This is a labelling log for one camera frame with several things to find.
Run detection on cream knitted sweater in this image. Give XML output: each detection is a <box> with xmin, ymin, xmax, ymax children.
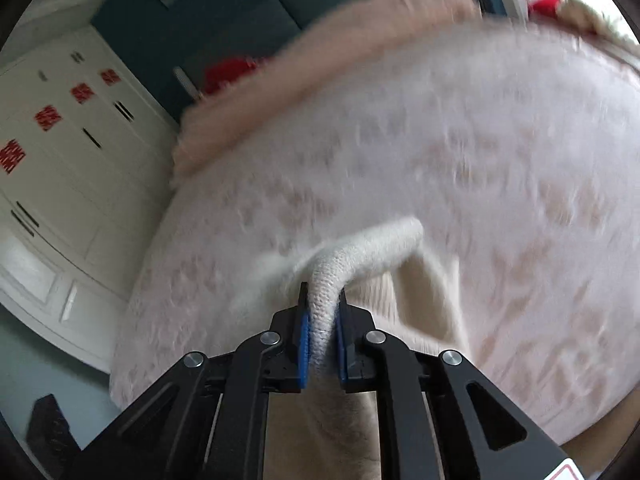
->
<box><xmin>229</xmin><ymin>217</ymin><xmax>470</xmax><ymax>479</ymax></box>

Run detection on black bag on floor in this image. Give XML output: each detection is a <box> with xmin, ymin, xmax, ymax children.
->
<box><xmin>26</xmin><ymin>394</ymin><xmax>81</xmax><ymax>479</ymax></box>

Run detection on floral pink bedspread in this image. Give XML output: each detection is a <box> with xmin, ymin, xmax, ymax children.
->
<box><xmin>110</xmin><ymin>21</ymin><xmax>639</xmax><ymax>443</ymax></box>

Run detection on white wardrobe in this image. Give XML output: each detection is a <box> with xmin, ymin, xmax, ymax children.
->
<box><xmin>1</xmin><ymin>27</ymin><xmax>177</xmax><ymax>372</ymax></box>

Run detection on red plush toy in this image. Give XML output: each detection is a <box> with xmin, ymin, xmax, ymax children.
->
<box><xmin>201</xmin><ymin>56</ymin><xmax>262</xmax><ymax>96</ymax></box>

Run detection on teal upholstered headboard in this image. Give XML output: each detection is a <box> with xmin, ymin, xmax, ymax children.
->
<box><xmin>169</xmin><ymin>0</ymin><xmax>417</xmax><ymax>101</ymax></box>

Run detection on pink fluffy pillow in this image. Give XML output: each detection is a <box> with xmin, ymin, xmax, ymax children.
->
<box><xmin>172</xmin><ymin>0</ymin><xmax>482</xmax><ymax>185</ymax></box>

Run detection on small red item at window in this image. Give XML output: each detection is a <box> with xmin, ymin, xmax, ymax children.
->
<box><xmin>527</xmin><ymin>0</ymin><xmax>562</xmax><ymax>18</ymax></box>

